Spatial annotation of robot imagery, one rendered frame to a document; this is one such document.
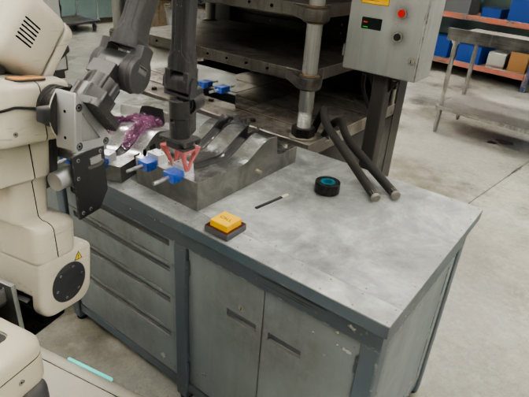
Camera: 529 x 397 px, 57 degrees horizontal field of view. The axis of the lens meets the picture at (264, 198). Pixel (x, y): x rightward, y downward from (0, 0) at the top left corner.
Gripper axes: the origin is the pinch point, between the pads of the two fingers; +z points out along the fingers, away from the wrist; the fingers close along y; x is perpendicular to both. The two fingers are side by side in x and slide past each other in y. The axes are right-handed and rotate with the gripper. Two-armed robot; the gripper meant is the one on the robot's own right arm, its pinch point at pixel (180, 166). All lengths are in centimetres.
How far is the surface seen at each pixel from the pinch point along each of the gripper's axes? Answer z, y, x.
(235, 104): 8, 45, -79
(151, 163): 0.8, 8.7, 3.2
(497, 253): 91, -67, -182
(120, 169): 6.1, 21.0, 5.3
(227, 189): 8.6, -8.3, -11.4
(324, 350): 33, -54, 3
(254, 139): -1.9, -4.4, -28.5
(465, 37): 2, 25, -354
